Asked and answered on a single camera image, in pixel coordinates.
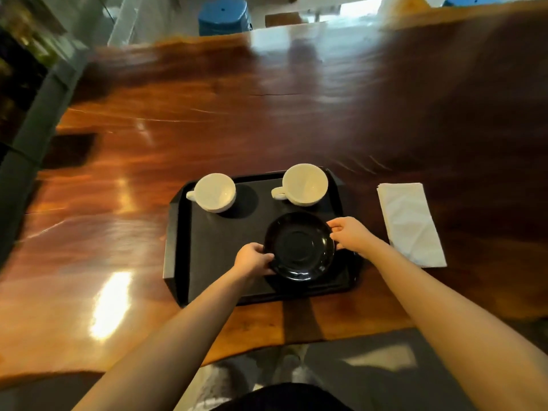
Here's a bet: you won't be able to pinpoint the black saucers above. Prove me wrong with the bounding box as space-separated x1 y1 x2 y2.
263 211 336 283

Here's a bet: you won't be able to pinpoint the glossy wooden bench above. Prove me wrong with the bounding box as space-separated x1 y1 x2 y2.
264 0 429 29

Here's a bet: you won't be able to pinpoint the black tray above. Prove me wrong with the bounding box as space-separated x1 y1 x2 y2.
162 168 365 308

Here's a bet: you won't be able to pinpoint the person's black clothing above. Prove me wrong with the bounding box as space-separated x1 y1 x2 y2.
213 382 352 411

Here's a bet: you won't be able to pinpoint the person's right forearm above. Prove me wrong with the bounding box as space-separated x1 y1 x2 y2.
364 239 548 411

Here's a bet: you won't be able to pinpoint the person's left shoe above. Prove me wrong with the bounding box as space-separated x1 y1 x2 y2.
188 359 257 411

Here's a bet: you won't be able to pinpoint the person's left forearm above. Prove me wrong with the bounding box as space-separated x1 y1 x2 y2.
72 269 257 411

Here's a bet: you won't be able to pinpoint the person's right hand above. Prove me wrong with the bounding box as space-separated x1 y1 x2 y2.
326 216 380 257

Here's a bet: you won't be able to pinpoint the person's shoe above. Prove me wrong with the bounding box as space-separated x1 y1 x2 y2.
256 344 326 390
188 359 257 411

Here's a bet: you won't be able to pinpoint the person's right shoe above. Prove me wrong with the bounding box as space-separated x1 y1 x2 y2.
256 344 326 390

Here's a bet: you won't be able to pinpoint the person's left hand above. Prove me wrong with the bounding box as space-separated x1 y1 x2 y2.
233 242 276 281

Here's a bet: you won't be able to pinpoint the white cup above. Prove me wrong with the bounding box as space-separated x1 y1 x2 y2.
271 163 329 207
186 173 237 213

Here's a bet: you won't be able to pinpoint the white napkin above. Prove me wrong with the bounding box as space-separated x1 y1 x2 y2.
376 182 448 269

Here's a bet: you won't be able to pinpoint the glass display cabinet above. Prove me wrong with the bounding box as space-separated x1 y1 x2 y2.
0 0 142 270

